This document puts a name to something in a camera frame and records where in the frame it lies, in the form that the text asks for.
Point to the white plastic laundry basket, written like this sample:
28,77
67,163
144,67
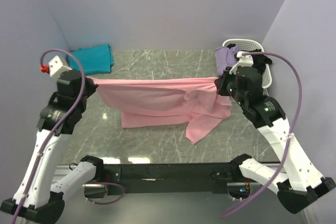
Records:
250,45

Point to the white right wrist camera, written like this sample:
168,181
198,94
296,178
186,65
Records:
244,60

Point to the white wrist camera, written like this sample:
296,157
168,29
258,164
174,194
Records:
55,67
244,60

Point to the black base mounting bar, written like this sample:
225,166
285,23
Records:
218,178

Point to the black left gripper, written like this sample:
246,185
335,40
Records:
91,86

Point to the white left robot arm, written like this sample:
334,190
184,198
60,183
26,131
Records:
38,199

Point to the aluminium frame rail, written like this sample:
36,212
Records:
80,175

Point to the lavender t shirt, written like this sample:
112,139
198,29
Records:
225,57

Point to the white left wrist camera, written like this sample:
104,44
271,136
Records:
55,67

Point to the black t shirt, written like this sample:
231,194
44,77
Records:
260,61

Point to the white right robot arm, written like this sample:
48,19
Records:
296,182

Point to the folded teal t shirt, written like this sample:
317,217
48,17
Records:
95,60

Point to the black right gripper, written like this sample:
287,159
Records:
221,82

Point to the pink t shirt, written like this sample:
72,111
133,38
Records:
193,101

